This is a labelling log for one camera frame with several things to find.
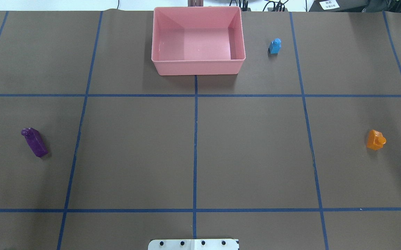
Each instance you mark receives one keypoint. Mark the grey usb hub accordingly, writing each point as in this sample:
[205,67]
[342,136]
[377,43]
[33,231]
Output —
[276,8]

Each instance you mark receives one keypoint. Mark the white metal mounting plate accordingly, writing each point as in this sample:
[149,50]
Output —
[194,244]

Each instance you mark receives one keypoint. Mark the aluminium frame post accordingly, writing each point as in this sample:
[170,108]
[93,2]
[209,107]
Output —
[195,3]

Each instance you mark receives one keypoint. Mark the purple block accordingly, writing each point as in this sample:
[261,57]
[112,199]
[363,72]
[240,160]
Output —
[35,141]

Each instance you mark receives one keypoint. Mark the pink plastic box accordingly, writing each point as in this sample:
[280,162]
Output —
[198,40]

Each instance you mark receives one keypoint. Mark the orange block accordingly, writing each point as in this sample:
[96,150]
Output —
[375,140]

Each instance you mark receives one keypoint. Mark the blue block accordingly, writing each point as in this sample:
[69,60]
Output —
[275,46]

